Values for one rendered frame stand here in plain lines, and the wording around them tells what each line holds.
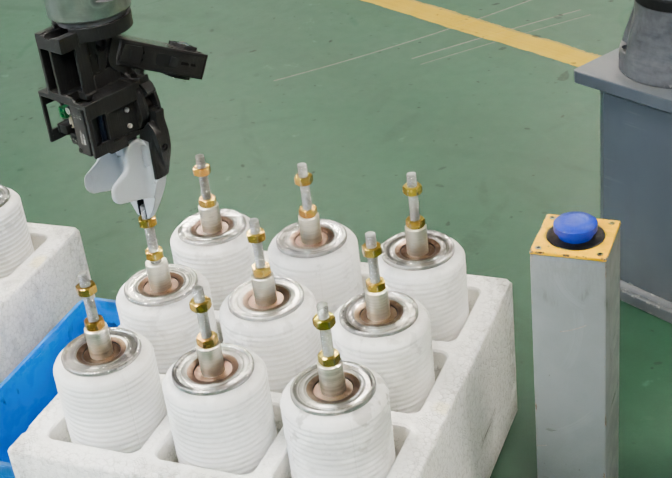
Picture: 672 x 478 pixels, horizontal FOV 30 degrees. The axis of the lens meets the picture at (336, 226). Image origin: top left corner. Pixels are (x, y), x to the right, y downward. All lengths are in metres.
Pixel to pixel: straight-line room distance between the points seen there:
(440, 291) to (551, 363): 0.14
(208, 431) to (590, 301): 0.36
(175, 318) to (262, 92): 1.12
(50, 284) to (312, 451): 0.55
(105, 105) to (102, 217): 0.86
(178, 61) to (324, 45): 1.32
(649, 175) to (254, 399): 0.62
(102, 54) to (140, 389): 0.31
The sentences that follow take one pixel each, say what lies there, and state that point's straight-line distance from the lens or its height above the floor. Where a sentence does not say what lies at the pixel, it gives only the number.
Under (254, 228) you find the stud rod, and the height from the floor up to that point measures 0.33.
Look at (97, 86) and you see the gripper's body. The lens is 1.16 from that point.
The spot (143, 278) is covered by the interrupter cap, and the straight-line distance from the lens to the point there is 1.30.
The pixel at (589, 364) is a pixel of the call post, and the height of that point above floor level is 0.20.
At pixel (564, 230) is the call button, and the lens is 1.15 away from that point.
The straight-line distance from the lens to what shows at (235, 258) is 1.35.
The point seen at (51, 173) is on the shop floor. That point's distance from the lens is 2.16.
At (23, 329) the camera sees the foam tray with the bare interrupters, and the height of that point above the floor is 0.13.
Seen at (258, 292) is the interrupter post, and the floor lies 0.27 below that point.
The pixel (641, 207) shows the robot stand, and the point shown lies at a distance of 1.57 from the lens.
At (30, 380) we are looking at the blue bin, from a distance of 1.48.
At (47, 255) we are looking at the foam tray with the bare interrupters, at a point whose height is 0.18.
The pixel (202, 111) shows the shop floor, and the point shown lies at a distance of 2.29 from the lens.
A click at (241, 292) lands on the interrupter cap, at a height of 0.25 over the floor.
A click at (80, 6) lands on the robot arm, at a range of 1.12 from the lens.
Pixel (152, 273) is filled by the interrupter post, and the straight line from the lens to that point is 1.27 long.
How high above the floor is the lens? 0.91
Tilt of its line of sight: 30 degrees down
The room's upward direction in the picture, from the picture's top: 7 degrees counter-clockwise
